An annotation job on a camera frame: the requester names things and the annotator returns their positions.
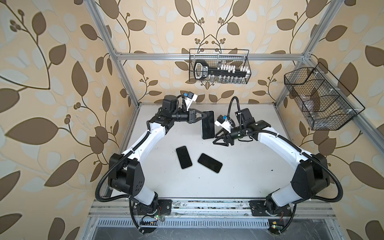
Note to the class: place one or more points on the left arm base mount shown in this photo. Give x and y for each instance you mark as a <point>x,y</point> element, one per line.
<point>146,218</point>

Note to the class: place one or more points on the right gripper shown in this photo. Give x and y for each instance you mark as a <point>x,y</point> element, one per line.
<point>226,138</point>

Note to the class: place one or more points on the right wall wire basket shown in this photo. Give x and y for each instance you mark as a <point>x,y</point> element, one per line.
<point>326,103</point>

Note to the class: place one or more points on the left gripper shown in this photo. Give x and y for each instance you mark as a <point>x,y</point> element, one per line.
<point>191,118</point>

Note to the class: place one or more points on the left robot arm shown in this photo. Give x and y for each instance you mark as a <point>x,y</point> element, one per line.
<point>125,177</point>

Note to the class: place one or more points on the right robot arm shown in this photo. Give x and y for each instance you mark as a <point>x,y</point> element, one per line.
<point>312,178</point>

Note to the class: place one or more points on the black tool in basket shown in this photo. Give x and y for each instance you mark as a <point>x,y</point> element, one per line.
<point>202,70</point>

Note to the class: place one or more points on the back wall wire basket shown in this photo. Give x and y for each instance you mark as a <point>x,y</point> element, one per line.
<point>224,56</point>

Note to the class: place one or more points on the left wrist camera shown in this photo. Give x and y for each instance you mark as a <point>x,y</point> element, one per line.
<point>189,98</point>

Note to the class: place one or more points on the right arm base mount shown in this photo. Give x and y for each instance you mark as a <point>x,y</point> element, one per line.
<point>280,218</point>

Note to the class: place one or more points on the black phone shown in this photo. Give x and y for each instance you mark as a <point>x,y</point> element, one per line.
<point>184,157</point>
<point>210,163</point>
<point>208,125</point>

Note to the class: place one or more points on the wall wire basket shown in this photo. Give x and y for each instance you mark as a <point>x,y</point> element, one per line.
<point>224,56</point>
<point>326,103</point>

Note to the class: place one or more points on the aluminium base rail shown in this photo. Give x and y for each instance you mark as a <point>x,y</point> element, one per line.
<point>219,208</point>

